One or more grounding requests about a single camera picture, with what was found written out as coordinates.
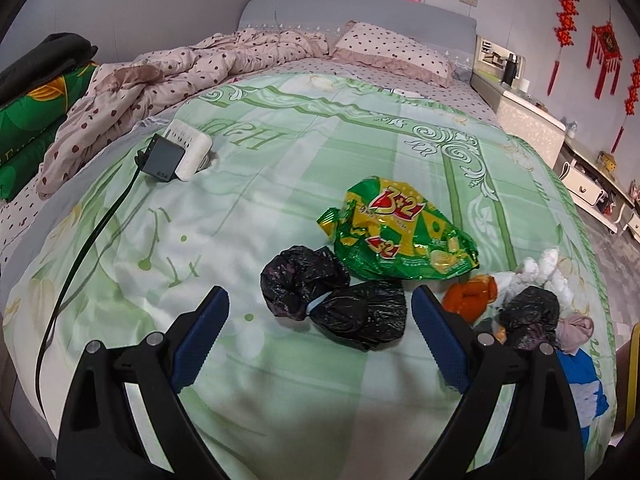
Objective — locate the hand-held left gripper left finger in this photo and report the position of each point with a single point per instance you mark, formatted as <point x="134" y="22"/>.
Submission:
<point x="200" y="340"/>

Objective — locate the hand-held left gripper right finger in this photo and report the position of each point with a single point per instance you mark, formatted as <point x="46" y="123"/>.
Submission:
<point x="442" y="337"/>

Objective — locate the orange wrapper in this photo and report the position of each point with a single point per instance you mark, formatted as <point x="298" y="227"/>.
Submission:
<point x="465" y="297"/>

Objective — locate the small black plastic bag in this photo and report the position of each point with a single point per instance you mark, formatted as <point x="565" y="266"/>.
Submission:
<point x="530" y="315"/>

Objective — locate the black plastic bag double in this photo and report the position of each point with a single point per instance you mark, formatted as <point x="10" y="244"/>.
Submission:
<point x="350" y="310"/>

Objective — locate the green yellow snack packet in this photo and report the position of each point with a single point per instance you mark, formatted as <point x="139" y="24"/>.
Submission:
<point x="400" y="230"/>

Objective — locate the grey pink crumpled bag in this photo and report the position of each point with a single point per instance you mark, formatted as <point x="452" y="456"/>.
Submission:
<point x="575" y="330"/>

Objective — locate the blue plastic bag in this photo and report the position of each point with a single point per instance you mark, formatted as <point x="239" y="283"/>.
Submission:
<point x="575" y="375"/>

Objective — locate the green floral printed blanket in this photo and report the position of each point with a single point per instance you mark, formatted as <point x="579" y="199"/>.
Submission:
<point x="275" y="210"/>

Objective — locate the black charger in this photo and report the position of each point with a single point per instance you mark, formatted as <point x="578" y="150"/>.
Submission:
<point x="162" y="160"/>

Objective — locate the white power strip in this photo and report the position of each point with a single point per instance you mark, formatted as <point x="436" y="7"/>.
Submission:
<point x="192" y="147"/>

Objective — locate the white low cabinet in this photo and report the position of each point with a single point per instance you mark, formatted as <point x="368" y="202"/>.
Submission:
<point x="585" y="185"/>

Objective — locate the white nightstand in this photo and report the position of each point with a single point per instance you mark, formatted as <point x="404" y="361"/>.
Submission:
<point x="525" y="115"/>

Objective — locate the small clear bottle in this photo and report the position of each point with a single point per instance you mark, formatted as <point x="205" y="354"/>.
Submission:
<point x="572" y="129"/>

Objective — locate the pink dotted quilt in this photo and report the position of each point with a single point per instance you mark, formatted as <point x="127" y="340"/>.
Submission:
<point x="165" y="75"/>

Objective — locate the black bottle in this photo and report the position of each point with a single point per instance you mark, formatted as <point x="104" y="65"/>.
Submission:
<point x="509" y="71"/>

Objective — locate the green leaf folded blanket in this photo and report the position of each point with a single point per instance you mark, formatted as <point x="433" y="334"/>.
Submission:
<point x="30" y="115"/>

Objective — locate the pink dotted pillow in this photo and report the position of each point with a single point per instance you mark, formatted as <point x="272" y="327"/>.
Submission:
<point x="395" y="52"/>

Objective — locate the black cloth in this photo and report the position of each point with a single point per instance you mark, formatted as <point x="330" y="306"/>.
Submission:
<point x="40" y="60"/>

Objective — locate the red square knot decoration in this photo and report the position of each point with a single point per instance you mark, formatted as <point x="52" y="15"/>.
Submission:
<point x="606" y="40"/>

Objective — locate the grey bed headboard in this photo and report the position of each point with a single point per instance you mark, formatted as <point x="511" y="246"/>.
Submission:
<point x="350" y="10"/>

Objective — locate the red knot wall decoration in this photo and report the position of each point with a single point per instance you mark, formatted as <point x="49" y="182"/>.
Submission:
<point x="565" y="20"/>
<point x="632" y="95"/>

